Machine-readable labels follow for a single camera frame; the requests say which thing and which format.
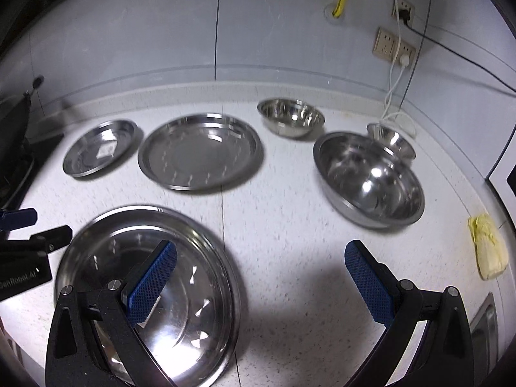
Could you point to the large steel bowl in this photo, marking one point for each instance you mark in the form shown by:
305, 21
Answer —
366, 182

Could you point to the steel kitchen sink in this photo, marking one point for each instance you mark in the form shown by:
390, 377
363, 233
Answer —
485, 339

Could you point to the large steel plate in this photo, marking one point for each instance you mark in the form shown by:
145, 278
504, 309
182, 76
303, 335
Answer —
193, 327

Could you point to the medium steel plate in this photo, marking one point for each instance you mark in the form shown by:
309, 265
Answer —
201, 152

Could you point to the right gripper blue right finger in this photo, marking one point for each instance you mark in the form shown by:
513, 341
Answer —
444, 356

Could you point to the white microwave oven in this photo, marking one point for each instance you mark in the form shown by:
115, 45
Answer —
502, 176

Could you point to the yellow napa cabbage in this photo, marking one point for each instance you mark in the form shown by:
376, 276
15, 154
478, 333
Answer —
491, 252

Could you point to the small steel bowl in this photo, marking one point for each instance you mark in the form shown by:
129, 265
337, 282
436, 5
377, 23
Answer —
392, 139

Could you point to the small steel plate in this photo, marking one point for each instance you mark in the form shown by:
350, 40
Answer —
100, 148

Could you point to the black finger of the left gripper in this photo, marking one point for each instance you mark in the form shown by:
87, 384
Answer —
53, 239

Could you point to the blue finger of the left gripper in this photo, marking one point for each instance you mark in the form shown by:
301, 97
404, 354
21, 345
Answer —
13, 220

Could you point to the medium steel bowl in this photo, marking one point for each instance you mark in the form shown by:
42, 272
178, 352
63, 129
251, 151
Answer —
290, 118

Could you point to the beige wall socket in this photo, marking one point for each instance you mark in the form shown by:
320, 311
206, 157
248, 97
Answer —
387, 46

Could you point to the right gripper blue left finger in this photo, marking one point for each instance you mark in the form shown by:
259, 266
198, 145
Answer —
75, 356

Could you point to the upper wall socket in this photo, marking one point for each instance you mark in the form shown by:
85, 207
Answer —
404, 5

